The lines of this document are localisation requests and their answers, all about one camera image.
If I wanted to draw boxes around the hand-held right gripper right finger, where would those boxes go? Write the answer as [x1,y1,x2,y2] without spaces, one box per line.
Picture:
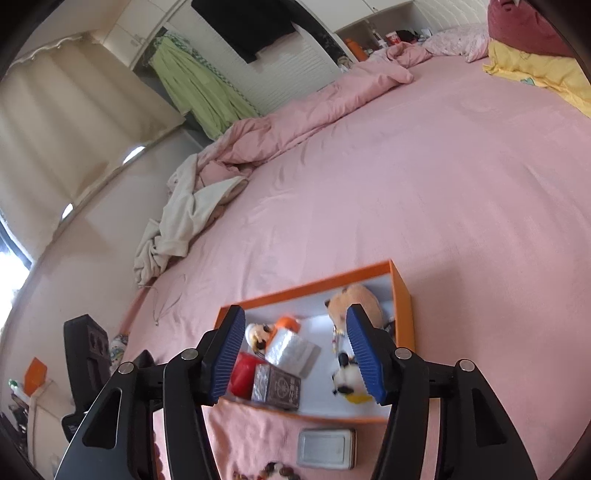
[346,303,539,480]

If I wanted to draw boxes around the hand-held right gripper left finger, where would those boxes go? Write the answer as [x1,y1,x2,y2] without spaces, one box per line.
[54,304,247,480]

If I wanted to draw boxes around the red case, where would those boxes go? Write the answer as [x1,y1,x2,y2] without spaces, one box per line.
[229,352,269,401]

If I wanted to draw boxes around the white dog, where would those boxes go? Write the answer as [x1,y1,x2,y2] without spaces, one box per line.
[330,352,374,406]

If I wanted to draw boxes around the small blonde figurine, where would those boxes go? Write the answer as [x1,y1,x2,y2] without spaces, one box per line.
[245,323,278,358]

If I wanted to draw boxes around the orange cardboard box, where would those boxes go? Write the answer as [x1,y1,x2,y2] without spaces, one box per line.
[213,259,415,424]

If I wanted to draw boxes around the beige plush toy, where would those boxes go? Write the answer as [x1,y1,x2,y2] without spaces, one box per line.
[324,284,384,333]

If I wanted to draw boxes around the clear plastic packet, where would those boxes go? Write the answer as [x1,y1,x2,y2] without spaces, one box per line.
[264,329,321,376]

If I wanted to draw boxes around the silver metal tin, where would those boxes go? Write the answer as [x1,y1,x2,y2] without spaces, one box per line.
[295,428,358,470]

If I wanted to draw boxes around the brown bead bracelet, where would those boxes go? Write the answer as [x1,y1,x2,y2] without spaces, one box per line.
[233,460,301,480]

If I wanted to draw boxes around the patterned crumpled fabric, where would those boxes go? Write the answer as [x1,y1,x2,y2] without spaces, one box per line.
[108,332,130,365]

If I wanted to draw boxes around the small orange box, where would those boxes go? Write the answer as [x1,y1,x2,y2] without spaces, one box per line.
[24,357,49,398]

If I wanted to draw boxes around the cream crumpled cloth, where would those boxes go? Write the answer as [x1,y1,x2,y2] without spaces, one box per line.
[134,154,250,287]

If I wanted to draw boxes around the beige curtain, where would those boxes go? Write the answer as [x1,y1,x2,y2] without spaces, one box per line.
[0,32,185,259]

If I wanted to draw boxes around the pink duvet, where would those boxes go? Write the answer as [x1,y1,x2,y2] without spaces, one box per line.
[196,44,432,195]

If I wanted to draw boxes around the green hanging garment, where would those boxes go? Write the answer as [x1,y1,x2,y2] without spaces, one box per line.
[150,37,259,141]

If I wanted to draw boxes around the white louvered wardrobe door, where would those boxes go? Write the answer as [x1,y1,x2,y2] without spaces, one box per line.
[203,0,347,116]

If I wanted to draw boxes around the orange bottle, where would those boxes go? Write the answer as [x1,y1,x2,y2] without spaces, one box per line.
[345,38,368,63]

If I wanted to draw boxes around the white bedside shelf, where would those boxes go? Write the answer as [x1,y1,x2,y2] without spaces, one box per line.
[335,0,444,51]

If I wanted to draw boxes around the pink floral pillow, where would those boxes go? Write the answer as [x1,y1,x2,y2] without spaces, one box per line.
[422,24,492,63]

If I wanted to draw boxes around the black hanging garment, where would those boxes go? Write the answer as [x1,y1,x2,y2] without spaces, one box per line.
[191,0,305,64]

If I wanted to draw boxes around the yellow pillow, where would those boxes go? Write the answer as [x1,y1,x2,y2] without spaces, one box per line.
[482,39,591,116]

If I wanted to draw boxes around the white quilted headboard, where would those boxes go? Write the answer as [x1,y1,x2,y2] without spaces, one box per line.
[413,0,490,35]

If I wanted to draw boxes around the maroon pillow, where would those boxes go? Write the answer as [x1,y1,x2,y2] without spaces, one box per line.
[487,0,578,58]

